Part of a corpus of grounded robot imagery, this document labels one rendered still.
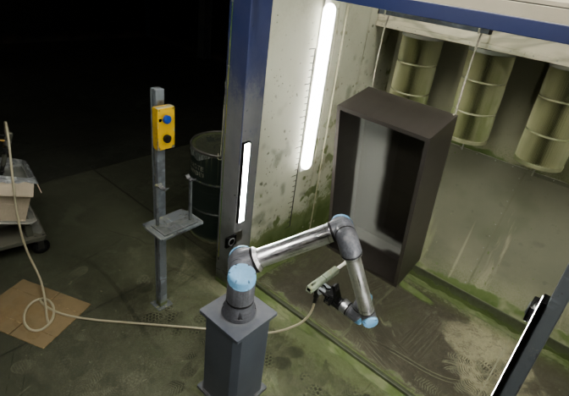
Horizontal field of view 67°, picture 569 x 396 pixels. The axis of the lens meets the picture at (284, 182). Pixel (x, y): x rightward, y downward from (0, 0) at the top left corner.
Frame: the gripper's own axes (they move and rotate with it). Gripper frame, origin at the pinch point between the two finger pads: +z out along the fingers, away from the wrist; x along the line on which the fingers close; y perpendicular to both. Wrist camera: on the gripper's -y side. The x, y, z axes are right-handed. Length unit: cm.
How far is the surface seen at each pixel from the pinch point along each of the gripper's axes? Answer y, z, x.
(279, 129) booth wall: -70, 80, 33
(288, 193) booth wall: -9, 74, 51
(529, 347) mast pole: -85, -109, -41
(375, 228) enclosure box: -6, 4, 77
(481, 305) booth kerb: 35, -85, 117
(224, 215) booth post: -7, 85, -8
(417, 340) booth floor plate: 43, -63, 53
